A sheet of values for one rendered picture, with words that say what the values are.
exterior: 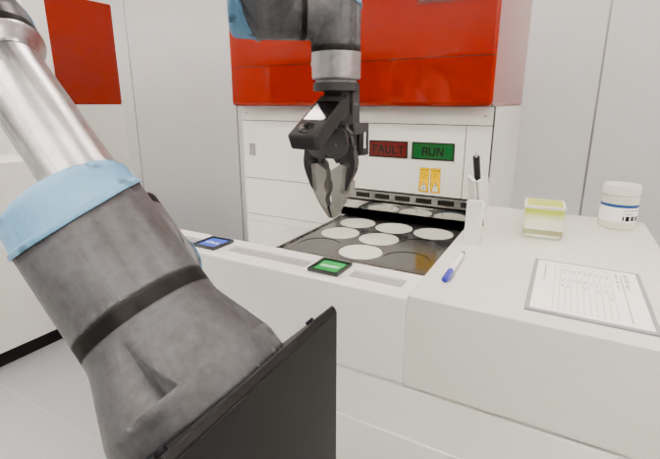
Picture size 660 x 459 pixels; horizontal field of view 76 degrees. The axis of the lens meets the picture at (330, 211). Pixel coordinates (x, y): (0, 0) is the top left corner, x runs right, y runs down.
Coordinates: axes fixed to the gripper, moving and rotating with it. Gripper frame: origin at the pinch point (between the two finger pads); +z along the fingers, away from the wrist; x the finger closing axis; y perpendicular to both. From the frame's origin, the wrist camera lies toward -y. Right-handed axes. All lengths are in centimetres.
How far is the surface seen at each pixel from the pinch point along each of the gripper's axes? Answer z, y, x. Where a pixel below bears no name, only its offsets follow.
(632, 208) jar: 5, 47, -47
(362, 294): 10.8, -4.9, -8.1
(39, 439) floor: 105, 9, 128
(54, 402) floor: 105, 23, 145
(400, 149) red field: -4, 58, 8
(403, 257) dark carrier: 16.0, 26.9, -4.0
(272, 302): 16.0, -4.6, 8.7
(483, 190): -1.0, 24.0, -20.0
